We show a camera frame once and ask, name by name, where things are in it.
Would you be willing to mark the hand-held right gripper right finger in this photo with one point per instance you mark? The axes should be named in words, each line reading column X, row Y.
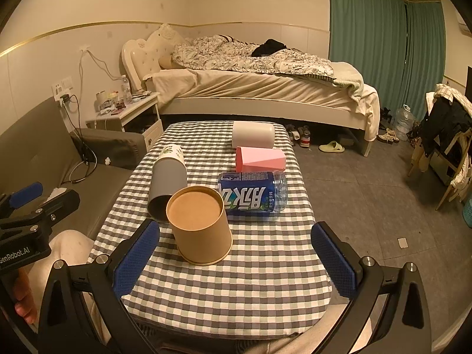
column 333, row 261

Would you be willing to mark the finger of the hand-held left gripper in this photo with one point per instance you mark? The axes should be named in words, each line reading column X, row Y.
column 61, row 202
column 25, row 193

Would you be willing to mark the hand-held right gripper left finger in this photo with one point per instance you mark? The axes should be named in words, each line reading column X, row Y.
column 135, row 260

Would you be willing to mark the brown paper cup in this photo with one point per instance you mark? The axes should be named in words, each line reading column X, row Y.
column 201, row 228

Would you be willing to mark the grey cup with floral rim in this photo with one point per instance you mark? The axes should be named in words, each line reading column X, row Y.
column 167, row 180

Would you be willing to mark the pink cup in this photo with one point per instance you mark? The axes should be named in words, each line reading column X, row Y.
column 258, row 160

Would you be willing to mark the white cup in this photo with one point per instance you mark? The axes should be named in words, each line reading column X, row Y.
column 253, row 134

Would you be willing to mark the person's left hand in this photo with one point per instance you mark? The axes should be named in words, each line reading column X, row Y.
column 25, row 308

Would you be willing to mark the person's leg in light trousers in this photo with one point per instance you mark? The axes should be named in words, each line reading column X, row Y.
column 70, row 245

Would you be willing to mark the grey sofa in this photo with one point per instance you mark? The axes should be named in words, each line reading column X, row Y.
column 29, row 143

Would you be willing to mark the paper scrap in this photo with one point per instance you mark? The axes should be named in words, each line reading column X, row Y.
column 403, row 243

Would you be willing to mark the grey checked tablecloth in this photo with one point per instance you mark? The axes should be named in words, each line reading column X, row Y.
column 258, row 265

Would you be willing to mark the white jar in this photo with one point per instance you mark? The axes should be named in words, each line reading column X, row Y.
column 101, row 99

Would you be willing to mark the blue label plastic bottle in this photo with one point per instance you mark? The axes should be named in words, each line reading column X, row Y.
column 243, row 195

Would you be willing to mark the pale green slipper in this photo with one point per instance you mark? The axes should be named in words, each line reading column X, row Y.
column 331, row 147

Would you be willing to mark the white nightstand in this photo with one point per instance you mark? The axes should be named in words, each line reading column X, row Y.
column 136, row 112

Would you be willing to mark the pair of sneakers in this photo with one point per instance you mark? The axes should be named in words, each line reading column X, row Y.
column 299, row 136

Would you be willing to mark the clear water bottle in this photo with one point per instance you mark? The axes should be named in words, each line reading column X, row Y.
column 126, row 90

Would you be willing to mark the light shoes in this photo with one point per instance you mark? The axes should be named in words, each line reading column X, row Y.
column 388, row 136

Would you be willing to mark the wooden chair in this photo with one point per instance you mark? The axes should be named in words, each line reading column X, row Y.
column 451, row 188

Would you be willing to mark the blue basket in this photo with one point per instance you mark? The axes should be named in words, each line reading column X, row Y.
column 468, row 212

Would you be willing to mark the large water jug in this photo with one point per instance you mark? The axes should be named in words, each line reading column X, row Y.
column 405, row 123

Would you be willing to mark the black jacket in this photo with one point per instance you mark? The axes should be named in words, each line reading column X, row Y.
column 440, row 123

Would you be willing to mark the white fluffy blanket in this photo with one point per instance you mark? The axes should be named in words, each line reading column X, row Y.
column 350, row 79

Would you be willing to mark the white bed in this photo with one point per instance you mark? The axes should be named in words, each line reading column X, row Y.
column 258, row 88

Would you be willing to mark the white plaid cloth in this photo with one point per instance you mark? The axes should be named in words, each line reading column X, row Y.
column 444, row 94

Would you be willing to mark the floral quilt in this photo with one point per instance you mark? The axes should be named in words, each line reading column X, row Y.
column 228, row 57

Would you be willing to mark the black garment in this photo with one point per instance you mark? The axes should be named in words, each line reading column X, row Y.
column 271, row 46

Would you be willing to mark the green curtain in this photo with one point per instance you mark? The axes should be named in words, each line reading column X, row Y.
column 424, row 55
column 365, row 25

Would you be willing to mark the white air conditioner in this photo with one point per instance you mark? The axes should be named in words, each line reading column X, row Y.
column 465, row 27

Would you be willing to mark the wall socket panel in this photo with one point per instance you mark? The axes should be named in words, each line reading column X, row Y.
column 62, row 84

